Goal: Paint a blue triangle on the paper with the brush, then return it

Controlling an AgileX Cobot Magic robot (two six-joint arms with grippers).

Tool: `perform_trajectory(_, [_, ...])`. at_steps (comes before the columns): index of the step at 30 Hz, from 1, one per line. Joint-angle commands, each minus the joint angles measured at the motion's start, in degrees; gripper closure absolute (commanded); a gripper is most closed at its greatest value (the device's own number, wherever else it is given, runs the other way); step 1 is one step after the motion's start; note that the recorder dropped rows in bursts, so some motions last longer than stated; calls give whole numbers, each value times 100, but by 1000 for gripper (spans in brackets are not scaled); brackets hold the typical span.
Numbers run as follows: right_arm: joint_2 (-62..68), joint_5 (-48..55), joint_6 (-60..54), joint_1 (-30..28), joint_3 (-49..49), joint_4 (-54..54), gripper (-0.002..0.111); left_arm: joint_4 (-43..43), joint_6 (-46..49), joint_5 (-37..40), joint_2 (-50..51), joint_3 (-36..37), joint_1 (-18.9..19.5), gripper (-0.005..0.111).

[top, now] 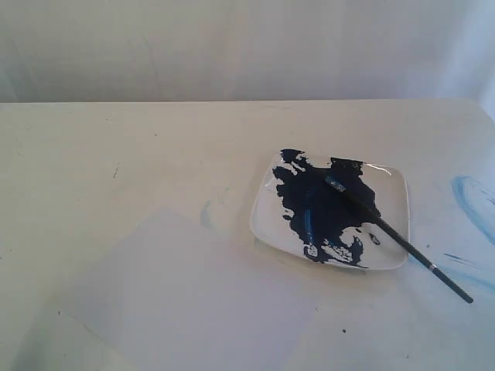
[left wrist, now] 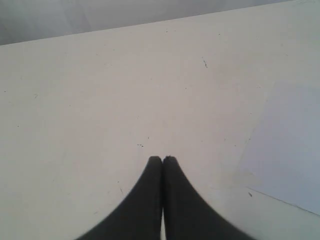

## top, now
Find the white paper sheet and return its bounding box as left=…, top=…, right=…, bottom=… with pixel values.
left=63, top=209, right=316, bottom=370

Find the black paintbrush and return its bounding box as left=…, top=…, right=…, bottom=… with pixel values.
left=324, top=175, right=475, bottom=305

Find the white square paint plate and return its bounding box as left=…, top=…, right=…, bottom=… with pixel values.
left=250, top=148, right=409, bottom=271

